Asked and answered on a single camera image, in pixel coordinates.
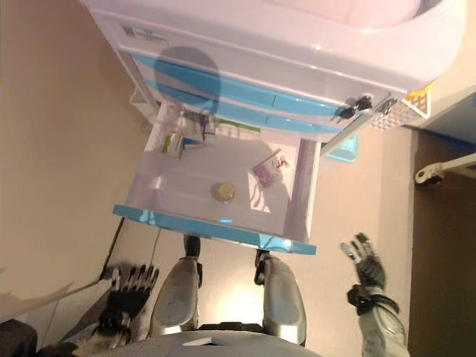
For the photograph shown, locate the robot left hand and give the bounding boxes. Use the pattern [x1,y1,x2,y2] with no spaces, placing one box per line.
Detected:
[98,262,161,331]

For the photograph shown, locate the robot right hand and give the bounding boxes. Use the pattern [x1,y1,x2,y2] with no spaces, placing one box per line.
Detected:
[340,232,388,289]

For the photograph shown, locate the blue fronted cart drawer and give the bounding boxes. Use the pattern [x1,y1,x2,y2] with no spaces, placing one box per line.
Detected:
[111,103,323,257]

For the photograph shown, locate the clear medicine bottle yellow pills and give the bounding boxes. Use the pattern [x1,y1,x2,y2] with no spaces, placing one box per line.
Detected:
[210,181,237,204]

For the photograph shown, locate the pink white medicine box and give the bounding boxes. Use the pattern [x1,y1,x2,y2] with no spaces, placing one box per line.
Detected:
[251,147,293,187]

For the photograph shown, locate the green white medicine box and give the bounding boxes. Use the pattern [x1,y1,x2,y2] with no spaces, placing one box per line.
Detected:
[161,132,187,160]

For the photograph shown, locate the silver robot left leg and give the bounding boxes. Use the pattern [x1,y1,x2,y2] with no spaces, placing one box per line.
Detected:
[148,234,204,338]

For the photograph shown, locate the silver robot leg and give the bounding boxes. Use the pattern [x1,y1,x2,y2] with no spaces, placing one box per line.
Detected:
[254,248,308,349]
[148,234,204,338]

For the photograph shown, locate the black floor strip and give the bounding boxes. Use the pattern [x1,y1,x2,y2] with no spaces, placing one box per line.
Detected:
[100,218,126,282]

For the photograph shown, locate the silver robot right leg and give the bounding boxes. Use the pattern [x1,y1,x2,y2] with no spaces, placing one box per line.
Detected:
[254,248,308,349]

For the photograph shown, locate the grey robot torso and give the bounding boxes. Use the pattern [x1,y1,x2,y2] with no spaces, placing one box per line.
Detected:
[122,330,358,357]

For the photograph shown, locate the light blue plastic bin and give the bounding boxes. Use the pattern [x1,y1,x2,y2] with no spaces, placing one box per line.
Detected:
[327,133,360,164]

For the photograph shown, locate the white plastic mesh basket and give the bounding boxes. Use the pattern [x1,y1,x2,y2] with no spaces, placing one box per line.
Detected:
[371,80,438,131]

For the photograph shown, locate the metal key bunch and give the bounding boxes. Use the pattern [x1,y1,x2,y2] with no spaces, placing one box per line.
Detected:
[377,97,399,116]

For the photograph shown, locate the white medical cart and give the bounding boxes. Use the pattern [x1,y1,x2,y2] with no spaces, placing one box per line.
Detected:
[80,0,468,161]

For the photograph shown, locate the white floor cable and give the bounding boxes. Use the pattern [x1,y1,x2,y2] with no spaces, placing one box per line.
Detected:
[148,225,163,267]

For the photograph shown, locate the white wheeled metal frame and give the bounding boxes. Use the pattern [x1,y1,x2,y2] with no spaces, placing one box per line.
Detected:
[414,152,476,187]

